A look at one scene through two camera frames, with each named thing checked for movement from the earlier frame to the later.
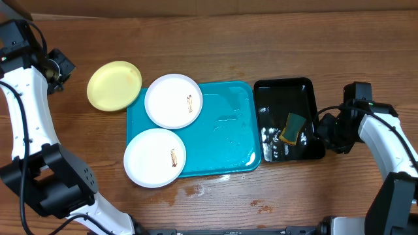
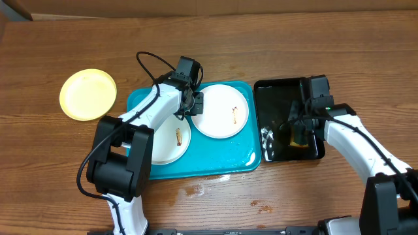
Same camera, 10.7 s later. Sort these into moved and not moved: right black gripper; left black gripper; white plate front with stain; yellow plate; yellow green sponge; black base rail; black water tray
Moved: yellow plate; yellow green sponge; white plate front with stain; left black gripper; right black gripper
Not moved: black base rail; black water tray
